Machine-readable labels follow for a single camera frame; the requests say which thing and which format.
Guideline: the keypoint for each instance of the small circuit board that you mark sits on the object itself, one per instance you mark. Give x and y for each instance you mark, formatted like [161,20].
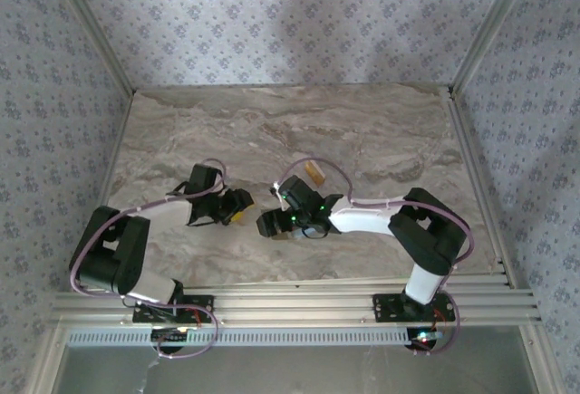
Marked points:
[170,334]
[423,337]

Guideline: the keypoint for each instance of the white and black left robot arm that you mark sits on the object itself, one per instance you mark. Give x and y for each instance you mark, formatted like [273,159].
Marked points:
[131,240]

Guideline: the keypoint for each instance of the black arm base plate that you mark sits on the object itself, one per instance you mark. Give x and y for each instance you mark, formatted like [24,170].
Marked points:
[385,308]
[199,303]

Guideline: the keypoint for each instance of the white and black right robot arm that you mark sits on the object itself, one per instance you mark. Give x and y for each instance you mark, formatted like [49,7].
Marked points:
[362,224]

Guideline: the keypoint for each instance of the aluminium side rail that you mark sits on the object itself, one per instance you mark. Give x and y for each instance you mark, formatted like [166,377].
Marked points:
[115,149]
[478,185]

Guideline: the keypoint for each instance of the aluminium rail beam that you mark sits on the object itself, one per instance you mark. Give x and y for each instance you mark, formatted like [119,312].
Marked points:
[294,303]

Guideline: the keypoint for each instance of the aluminium frame post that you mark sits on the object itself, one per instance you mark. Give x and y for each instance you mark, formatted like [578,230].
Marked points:
[489,27]
[102,41]

